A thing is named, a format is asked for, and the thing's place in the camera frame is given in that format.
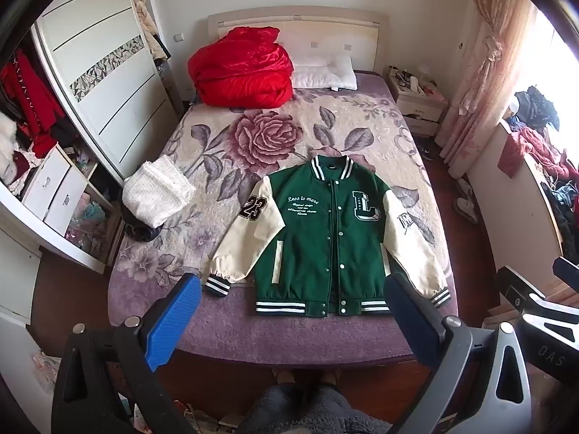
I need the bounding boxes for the person's legs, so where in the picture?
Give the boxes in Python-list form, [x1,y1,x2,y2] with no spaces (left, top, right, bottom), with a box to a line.
[235,368,394,434]

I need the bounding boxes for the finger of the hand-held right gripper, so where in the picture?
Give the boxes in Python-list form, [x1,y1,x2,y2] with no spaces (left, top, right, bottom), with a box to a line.
[553,257,579,287]
[494,265,551,316]

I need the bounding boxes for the pile of mixed clothes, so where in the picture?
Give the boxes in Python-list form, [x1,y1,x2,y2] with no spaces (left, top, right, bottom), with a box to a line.
[498,84,579,245]

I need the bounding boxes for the green varsity jacket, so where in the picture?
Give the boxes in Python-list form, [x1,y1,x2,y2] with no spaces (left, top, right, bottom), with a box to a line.
[203,154,452,318]

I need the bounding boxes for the white pillow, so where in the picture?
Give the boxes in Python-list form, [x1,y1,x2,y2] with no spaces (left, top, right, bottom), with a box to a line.
[291,53,358,91]

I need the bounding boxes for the colourful folded clothes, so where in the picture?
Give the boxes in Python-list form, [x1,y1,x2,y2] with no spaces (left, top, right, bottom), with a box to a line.
[68,190,114,254]

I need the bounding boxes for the white wardrobe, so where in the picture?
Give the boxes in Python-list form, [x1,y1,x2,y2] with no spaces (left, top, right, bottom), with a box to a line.
[0,0,186,326]
[31,0,182,186]

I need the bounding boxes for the red quilt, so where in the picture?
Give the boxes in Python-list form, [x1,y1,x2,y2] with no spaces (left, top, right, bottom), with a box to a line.
[187,26,295,109]

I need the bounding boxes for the white wooden cabinet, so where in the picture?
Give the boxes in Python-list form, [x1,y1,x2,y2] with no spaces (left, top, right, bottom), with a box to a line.
[466,120,579,281]

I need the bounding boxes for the red hanging clothes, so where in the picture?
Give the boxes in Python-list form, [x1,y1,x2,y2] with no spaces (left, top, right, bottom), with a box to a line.
[0,50,64,157]

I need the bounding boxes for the white folded fluffy blanket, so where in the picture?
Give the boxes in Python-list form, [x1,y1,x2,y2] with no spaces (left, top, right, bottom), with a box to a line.
[122,156,197,229]

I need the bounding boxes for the dark cloth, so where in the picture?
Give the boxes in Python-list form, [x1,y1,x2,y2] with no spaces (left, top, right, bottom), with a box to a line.
[124,214,164,242]

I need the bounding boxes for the window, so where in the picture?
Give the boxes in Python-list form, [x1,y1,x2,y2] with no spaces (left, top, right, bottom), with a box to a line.
[534,9,579,114]

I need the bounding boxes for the pink patterned curtain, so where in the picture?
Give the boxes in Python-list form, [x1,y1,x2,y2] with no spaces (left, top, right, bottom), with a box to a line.
[441,0,534,179]

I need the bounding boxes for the white nightstand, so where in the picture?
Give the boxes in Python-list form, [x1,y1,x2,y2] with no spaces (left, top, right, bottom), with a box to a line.
[384,65,448,136]

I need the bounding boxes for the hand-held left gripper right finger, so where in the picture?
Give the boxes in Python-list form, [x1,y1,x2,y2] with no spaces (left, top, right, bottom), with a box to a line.
[384,271,533,434]

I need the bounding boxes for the beige hanging coat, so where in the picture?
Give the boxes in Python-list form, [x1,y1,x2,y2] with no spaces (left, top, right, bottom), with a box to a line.
[131,0,170,61]

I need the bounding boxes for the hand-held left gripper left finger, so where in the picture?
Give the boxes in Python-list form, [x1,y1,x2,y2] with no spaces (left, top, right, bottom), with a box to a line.
[51,272,202,434]

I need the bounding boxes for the red knit garment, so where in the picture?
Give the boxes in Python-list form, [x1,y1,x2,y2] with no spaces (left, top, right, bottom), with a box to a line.
[498,127,562,179]

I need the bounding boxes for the white wooden bed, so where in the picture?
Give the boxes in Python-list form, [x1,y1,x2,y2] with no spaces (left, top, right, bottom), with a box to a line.
[106,9,455,367]

